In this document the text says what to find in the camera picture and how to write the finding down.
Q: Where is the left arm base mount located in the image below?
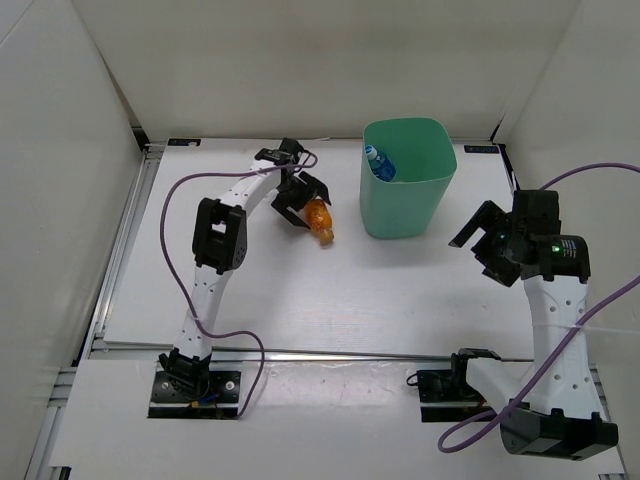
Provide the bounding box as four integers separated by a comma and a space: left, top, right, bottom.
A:
147, 366, 242, 420

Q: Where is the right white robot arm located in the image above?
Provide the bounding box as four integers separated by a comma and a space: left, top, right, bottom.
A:
449, 192, 619, 461

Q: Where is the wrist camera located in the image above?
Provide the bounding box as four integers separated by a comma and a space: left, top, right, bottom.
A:
278, 137, 305, 165
511, 190, 561, 236

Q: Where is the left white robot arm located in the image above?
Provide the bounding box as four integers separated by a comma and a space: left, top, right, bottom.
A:
159, 138, 330, 401

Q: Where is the orange plastic bottle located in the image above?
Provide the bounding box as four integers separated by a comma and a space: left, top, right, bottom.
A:
304, 198, 334, 247

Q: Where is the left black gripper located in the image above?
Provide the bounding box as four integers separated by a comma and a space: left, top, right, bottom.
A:
272, 171, 329, 227

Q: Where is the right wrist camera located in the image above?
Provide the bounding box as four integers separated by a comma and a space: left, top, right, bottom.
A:
511, 190, 561, 236

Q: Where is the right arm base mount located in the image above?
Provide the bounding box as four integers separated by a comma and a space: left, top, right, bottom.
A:
405, 348, 501, 423

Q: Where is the clear bottle blue label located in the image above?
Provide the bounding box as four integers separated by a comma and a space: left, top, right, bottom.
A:
365, 145, 396, 182

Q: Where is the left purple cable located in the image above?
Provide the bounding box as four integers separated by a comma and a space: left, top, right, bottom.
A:
159, 149, 320, 419

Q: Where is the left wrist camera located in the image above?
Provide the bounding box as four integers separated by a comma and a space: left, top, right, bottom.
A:
278, 137, 305, 165

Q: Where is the green plastic bin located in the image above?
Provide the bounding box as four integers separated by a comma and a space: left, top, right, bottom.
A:
359, 117, 457, 239

